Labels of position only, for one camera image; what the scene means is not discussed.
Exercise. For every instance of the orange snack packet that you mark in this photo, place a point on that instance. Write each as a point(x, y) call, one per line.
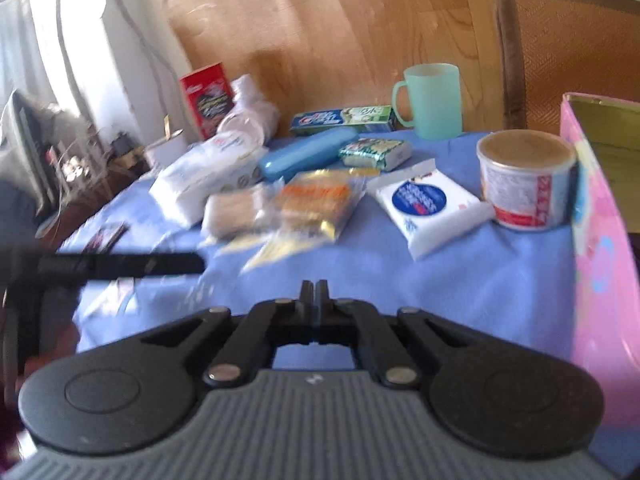
point(315, 202)

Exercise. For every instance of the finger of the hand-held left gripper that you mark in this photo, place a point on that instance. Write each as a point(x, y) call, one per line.
point(130, 264)

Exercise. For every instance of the white tissue pack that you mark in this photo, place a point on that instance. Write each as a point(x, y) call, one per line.
point(200, 175)

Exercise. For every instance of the white wet wipes packet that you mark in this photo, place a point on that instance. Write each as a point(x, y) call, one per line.
point(425, 205)

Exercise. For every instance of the small dark packet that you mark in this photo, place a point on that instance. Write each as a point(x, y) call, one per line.
point(105, 237)

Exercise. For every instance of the clear plastic bag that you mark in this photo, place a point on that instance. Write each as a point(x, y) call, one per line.
point(250, 110)

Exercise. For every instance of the brown woven tray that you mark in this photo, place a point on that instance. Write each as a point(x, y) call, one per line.
point(565, 50)

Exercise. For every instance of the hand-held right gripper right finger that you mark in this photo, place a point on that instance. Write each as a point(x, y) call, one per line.
point(323, 306)

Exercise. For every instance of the green snack packet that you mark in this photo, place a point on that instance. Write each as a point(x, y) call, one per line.
point(375, 152)

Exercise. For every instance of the toothpaste box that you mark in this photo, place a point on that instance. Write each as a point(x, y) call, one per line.
point(340, 119)

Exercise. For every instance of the white cup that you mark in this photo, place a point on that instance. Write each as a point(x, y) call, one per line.
point(167, 152)

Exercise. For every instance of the teal plastic mug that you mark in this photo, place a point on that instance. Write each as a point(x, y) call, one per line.
point(434, 102)

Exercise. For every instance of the grey bag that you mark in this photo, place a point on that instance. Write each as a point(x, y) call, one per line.
point(25, 150)

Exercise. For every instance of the yellow sachet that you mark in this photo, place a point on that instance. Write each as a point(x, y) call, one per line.
point(280, 252)

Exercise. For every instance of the blue tablecloth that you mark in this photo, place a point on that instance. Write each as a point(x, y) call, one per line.
point(450, 285)

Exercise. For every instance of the brown cracker packet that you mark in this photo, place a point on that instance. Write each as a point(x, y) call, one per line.
point(235, 212)

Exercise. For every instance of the blue plastic case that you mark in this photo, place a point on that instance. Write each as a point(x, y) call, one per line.
point(305, 155)

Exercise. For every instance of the red snack box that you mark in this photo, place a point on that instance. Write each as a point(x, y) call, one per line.
point(207, 97)

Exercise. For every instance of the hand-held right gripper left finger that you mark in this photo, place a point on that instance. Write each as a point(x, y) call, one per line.
point(307, 306)

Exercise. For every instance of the round food tub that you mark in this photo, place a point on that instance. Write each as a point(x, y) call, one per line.
point(525, 185)

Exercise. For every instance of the pink box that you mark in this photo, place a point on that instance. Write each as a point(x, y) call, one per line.
point(610, 285)

